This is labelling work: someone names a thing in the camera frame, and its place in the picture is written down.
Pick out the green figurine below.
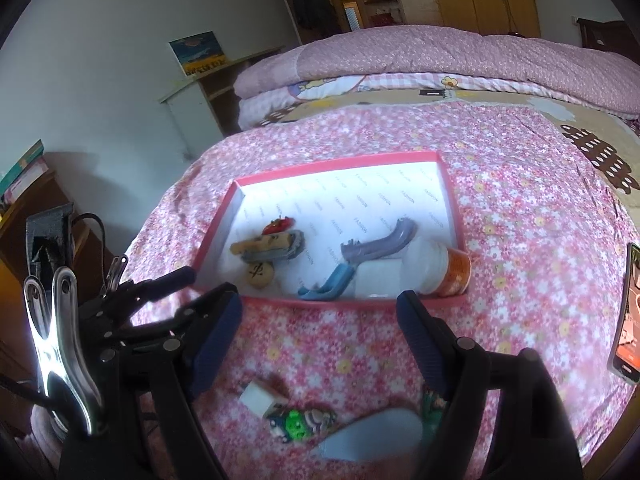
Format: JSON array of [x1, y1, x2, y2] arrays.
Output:
[[420, 385, 448, 441]]

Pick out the folded pink quilt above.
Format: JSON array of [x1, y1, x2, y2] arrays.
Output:
[[234, 27, 640, 133]]

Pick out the grey purple plastic hook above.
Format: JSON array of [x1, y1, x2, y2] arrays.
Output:
[[340, 218, 417, 266]]

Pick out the blue and yellow picture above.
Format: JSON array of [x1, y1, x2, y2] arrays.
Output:
[[169, 31, 231, 78]]

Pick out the stack of books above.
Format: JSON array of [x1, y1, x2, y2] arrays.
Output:
[[0, 139, 48, 206]]

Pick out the pink floral bedsheet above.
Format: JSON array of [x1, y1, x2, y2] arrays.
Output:
[[122, 100, 640, 480]]

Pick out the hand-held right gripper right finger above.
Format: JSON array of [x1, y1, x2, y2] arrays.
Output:
[[396, 290, 583, 480]]

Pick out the yellow and grey toy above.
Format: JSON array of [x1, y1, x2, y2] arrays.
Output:
[[230, 230, 307, 263]]

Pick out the white cube charger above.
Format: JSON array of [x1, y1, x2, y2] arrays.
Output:
[[239, 381, 288, 418]]

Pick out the beige cartoon bedsheet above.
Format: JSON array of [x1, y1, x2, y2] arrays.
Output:
[[280, 85, 640, 196]]

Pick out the white bedside cabinet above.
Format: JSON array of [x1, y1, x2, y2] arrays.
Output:
[[159, 46, 286, 161]]

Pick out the blue plastic hook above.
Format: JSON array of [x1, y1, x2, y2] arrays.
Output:
[[298, 262, 358, 301]]

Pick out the dark wooden headboard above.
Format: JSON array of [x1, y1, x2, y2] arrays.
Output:
[[576, 17, 636, 53]]

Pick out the black cable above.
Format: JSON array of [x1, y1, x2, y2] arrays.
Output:
[[72, 212, 113, 281]]

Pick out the green patterned toy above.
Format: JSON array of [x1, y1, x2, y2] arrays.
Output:
[[264, 402, 337, 445]]

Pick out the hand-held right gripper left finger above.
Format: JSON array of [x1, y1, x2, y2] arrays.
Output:
[[142, 290, 244, 480]]

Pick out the white rectangular block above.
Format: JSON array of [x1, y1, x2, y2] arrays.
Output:
[[352, 259, 408, 298]]

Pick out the shallow pink cardboard box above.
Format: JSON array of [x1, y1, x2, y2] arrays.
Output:
[[192, 150, 473, 313]]

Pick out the brown wooden nightstand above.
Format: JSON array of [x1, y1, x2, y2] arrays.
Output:
[[0, 170, 106, 396]]

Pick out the small red tomato toy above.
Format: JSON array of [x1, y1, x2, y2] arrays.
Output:
[[262, 216, 295, 236]]

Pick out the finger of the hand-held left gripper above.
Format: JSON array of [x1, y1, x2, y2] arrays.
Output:
[[115, 282, 238, 343], [107, 266, 197, 311]]

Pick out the round wooden token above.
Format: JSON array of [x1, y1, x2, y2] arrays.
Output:
[[248, 261, 275, 289]]

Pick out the dark hanging coat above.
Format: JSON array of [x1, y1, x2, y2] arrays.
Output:
[[290, 0, 335, 31]]

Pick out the black smartphone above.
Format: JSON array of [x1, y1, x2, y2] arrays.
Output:
[[607, 242, 640, 386]]

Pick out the white bottle with orange label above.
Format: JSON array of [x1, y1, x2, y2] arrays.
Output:
[[400, 241, 472, 297]]

